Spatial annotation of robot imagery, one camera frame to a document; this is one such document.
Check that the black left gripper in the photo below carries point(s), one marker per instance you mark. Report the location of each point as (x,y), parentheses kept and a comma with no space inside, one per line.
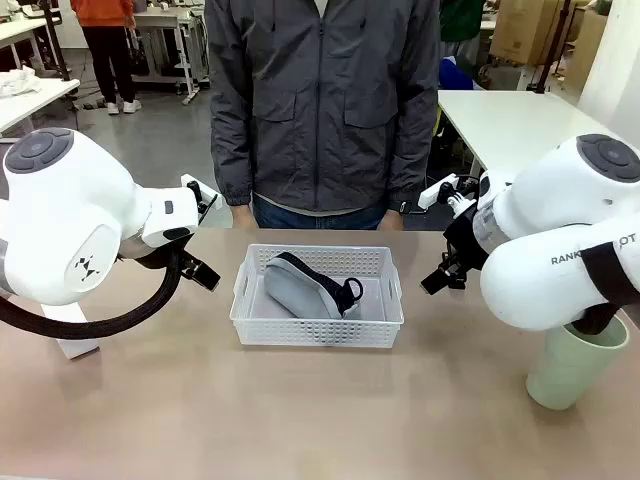
(185,260)

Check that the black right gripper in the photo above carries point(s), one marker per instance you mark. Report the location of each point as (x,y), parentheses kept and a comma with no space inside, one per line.
(465,237)

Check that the pale green plastic cup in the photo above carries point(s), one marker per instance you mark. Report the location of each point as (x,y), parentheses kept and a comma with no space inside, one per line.
(560,375)

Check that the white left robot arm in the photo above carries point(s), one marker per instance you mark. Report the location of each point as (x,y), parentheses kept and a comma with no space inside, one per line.
(60,200)

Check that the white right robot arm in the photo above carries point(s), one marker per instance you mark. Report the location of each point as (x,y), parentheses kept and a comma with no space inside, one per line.
(540,200)

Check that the white perforated plastic basket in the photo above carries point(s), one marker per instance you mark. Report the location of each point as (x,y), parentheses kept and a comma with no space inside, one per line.
(320,332)

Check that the person's right hand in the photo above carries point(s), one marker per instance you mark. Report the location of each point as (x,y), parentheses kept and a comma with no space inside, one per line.
(244,217)

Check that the person's left hand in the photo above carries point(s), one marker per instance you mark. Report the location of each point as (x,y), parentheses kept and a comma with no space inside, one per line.
(391,222)

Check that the black wrist smartwatch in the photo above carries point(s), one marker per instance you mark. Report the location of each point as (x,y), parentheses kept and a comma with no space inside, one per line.
(401,206)

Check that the person in grey jacket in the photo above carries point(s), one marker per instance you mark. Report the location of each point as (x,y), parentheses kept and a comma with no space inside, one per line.
(320,125)

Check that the blue chair back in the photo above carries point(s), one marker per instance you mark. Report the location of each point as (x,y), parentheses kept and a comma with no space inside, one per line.
(455,72)

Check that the white table with cloth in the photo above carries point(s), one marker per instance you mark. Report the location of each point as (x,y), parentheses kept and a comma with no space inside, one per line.
(30,107)

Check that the person in orange top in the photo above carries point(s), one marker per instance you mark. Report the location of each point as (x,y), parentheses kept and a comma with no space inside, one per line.
(105,45)

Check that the person in green top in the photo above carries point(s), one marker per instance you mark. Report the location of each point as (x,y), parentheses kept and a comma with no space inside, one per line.
(462,20)

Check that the white background workbench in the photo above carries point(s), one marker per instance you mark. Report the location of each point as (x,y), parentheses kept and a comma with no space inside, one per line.
(160,20)

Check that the large brown cardboard box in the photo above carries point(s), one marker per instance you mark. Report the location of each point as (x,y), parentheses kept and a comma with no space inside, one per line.
(525,30)

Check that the crumpled white cloth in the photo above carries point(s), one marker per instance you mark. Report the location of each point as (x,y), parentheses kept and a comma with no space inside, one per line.
(17,82)

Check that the tall brown cardboard box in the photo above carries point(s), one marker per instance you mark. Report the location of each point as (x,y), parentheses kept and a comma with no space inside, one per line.
(587,45)

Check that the black stand pole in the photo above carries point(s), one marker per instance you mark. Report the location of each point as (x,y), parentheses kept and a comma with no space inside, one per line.
(57,45)

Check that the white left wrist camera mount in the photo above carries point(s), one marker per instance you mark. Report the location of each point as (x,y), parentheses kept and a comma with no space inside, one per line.
(212,202)

